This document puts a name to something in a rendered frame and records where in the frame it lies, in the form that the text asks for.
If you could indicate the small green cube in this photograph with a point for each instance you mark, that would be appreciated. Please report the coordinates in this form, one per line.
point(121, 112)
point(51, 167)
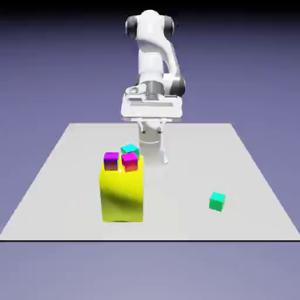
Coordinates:
point(217, 202)

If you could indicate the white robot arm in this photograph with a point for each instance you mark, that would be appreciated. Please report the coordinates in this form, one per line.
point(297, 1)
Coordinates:
point(150, 46)

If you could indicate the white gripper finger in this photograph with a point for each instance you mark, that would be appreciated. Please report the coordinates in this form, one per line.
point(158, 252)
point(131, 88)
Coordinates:
point(141, 127)
point(160, 127)

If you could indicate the small cyan cube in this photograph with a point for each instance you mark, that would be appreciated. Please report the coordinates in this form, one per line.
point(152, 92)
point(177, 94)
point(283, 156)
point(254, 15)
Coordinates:
point(130, 148)

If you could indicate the large yellow box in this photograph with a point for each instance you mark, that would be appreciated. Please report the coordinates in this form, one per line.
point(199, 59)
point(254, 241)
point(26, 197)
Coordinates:
point(121, 192)

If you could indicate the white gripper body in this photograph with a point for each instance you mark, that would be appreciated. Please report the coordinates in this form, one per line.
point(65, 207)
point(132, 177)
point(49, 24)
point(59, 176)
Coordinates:
point(152, 110)

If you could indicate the small magenta cube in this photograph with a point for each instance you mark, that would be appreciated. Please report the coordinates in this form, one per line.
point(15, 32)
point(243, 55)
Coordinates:
point(129, 162)

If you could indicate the small purple cube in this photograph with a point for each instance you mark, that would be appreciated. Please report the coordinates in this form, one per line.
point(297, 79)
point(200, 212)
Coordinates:
point(111, 161)

